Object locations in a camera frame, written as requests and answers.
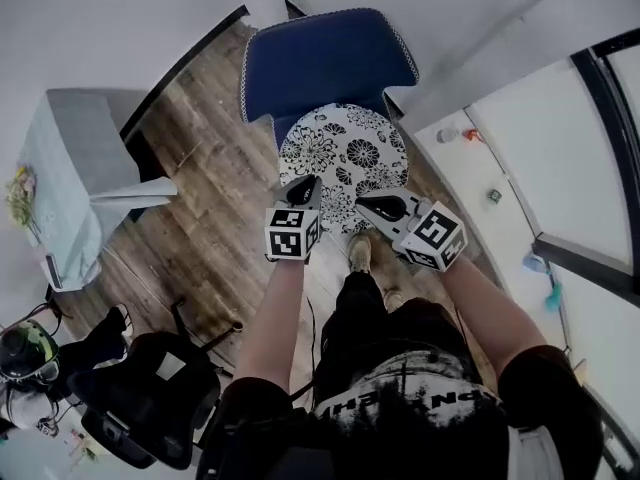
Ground black helmet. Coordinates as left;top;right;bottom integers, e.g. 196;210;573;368
0;306;127;440

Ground small table with pale cloth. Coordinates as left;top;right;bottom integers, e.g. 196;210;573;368
16;87;180;295

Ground black office chair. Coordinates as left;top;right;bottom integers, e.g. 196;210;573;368
66;296;245;472

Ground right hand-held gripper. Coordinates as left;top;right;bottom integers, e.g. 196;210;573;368
355;191;469;273

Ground person's right shoe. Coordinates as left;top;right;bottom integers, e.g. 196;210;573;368
381;287;407;315

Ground person's black trousers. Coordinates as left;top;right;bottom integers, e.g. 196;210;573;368
319;269;467;404

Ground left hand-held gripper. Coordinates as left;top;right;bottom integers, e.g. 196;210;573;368
263;175;324;265

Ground blue chair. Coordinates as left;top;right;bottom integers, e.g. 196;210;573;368
240;7;421;155

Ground person's right forearm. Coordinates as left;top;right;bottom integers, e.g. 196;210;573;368
438;255;550;375

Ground black window frame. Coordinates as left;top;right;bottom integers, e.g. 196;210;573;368
531;27;640;280

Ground blue plastic bottle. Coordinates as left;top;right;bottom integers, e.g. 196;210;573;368
521;252;550;275

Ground dark phone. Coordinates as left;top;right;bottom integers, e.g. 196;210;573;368
43;253;65;290

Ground teal brush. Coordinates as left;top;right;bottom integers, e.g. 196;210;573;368
543;281;565;313

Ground black box on chest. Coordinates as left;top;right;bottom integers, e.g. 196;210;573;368
197;417;331;480

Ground black and white floral cushion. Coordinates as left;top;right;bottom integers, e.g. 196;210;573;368
277;102;411;237

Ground person's left forearm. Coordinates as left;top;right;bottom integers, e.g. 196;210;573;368
233;257;312;395

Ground person's shoe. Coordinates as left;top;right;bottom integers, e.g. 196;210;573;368
381;287;407;315
347;232;373;275

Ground grey shoulder strap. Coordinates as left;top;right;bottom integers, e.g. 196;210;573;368
506;425;560;480

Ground person's black and white shirt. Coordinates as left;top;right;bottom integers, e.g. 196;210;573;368
214;345;606;480

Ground bunch of yellow flowers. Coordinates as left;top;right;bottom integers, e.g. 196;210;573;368
4;164;40;230

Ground person's left shoe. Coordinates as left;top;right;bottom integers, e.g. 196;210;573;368
347;232;373;275

